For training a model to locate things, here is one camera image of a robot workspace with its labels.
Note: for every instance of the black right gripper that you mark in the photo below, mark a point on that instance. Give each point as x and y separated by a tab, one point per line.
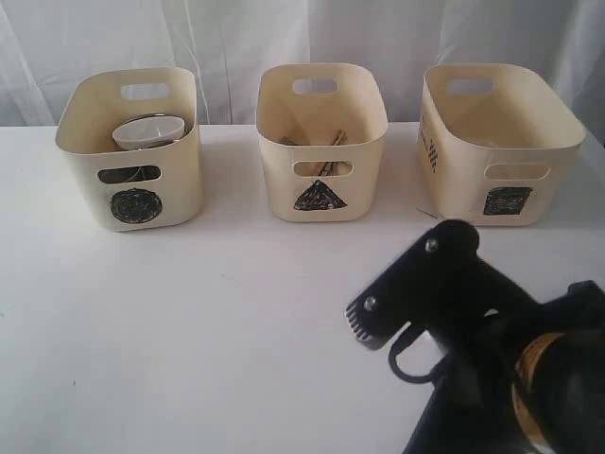
470	409

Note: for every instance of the white ceramic bowl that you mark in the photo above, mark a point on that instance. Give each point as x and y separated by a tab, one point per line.
149	132

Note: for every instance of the steel fork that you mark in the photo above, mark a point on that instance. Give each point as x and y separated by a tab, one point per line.
328	168

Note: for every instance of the steel table knife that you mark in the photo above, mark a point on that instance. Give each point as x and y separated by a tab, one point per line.
302	141

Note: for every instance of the steel cup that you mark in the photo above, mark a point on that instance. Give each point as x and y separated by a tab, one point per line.
119	175

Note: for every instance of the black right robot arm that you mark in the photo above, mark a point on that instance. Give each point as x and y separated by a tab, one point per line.
524	383

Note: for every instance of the cream bin with square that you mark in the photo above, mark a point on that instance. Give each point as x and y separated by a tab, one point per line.
495	142

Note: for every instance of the cream bin with triangle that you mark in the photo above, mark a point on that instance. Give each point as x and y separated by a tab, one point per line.
316	100

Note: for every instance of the cream bin with circle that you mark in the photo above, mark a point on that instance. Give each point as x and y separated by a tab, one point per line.
168	190

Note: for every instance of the white backdrop curtain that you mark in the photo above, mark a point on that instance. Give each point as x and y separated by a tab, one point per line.
49	47

